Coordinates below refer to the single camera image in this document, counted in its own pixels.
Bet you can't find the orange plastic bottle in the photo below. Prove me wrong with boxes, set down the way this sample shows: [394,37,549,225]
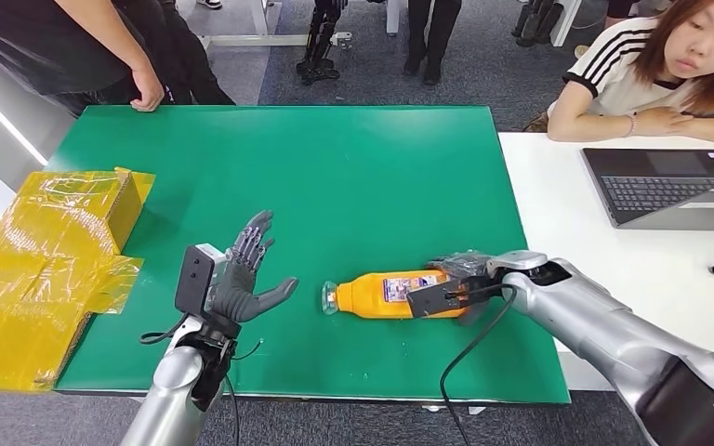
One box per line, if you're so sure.
[322,269,475,321]

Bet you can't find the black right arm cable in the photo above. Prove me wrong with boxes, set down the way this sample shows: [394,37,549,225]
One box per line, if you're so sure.
[438,282,519,446]

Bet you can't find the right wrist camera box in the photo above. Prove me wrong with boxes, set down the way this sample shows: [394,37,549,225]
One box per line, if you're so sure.
[405,278,487,320]

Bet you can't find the standing person's hand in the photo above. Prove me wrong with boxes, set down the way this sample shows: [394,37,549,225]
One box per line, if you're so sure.
[130,66,166,113]

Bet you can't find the yellow taped cardboard box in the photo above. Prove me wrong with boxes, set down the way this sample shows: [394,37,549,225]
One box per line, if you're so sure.
[0,167,156,395]

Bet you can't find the white furniture leg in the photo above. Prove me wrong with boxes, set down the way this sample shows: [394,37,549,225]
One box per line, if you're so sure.
[386,0,411,35]

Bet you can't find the standing person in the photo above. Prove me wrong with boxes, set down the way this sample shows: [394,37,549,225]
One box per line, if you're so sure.
[0,0,236,115]

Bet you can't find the dark grey laptop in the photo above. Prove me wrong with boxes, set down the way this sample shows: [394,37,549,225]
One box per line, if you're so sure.
[581,146,714,233]

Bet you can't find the seated person's hand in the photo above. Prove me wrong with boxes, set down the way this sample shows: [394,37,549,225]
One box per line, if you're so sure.
[635,106,695,137]

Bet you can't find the black humanoid robot legs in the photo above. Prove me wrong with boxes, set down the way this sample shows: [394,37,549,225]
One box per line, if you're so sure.
[295,0,349,86]

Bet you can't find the person's legs in black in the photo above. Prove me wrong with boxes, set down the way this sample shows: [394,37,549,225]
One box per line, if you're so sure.
[403,0,463,86]

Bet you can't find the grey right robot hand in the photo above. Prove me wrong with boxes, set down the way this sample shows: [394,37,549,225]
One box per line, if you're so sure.
[424,249,496,327]

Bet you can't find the white table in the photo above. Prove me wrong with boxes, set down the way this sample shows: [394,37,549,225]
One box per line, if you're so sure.
[498,132,714,392]

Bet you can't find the seated person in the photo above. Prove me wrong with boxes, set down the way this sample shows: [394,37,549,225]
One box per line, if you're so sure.
[546,0,714,146]

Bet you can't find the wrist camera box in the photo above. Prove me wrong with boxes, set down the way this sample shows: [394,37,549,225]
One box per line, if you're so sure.
[174,243,229,316]
[405,278,487,320]

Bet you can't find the brown bag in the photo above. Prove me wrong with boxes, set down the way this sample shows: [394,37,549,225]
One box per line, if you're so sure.
[522,112,552,134]

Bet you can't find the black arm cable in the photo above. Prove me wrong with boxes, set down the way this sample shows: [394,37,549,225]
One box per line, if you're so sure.
[438,282,519,446]
[139,312,265,446]

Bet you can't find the white desk frame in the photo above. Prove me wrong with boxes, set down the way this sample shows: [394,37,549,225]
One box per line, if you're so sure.
[175,0,353,49]

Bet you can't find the white slanted desk leg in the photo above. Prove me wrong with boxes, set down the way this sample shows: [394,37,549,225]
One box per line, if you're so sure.
[550,0,583,47]

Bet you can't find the green table mat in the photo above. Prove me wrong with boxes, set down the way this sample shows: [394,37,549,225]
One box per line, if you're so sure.
[46,104,573,406]

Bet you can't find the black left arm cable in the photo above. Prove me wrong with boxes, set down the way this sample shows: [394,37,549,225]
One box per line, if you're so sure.
[139,312,265,446]

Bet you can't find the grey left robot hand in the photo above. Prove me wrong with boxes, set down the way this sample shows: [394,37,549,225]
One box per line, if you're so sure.
[205,210,299,338]

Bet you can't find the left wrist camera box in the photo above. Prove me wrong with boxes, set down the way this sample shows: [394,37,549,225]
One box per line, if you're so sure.
[174,243,229,316]

